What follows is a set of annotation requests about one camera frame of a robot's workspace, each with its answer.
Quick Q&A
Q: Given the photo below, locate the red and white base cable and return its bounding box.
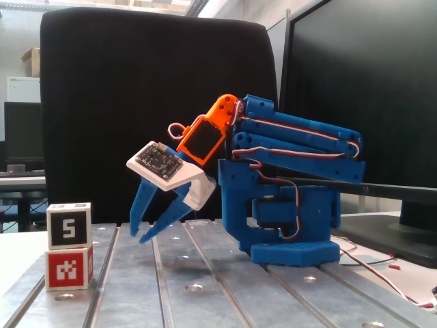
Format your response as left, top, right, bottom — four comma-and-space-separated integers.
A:
333, 235, 437, 310

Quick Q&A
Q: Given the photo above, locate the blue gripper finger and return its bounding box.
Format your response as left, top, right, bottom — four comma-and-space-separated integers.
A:
138, 183, 198, 245
128, 178, 162, 238

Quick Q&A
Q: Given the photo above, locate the dark keyboard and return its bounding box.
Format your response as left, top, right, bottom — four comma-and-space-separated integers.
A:
0, 170, 47, 178

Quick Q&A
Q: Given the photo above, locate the black cube with white marker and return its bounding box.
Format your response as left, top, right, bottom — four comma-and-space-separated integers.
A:
46, 202, 92, 250

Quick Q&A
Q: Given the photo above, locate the aluminium slotted base plate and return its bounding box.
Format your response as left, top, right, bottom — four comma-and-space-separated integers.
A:
0, 220, 437, 328

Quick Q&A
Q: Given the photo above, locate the black office chair back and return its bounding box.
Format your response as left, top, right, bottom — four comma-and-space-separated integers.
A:
40, 7, 279, 227

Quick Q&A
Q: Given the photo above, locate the red cube with white marker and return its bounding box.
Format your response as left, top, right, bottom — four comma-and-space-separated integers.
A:
44, 245, 95, 292

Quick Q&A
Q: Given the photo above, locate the brown cardboard box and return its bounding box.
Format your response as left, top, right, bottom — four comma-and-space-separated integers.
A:
20, 46, 42, 78

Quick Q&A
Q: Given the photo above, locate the white cabinet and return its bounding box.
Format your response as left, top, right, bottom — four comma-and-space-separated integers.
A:
5, 77, 42, 103

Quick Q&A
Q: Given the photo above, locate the red white black servo cable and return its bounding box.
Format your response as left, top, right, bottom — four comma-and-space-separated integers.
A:
227, 98, 363, 242
167, 122, 192, 141

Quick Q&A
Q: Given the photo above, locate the black Dell monitor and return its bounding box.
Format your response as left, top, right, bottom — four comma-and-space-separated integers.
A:
276, 0, 437, 269

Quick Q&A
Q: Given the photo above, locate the white camera mount with board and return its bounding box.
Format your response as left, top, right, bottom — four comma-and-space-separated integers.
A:
126, 140, 216, 211

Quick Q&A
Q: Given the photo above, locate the white background desk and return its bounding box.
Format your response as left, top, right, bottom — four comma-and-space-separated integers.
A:
0, 176, 48, 194

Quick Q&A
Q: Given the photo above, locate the small black background monitor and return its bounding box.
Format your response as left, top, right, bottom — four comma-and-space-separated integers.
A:
3, 101, 44, 162

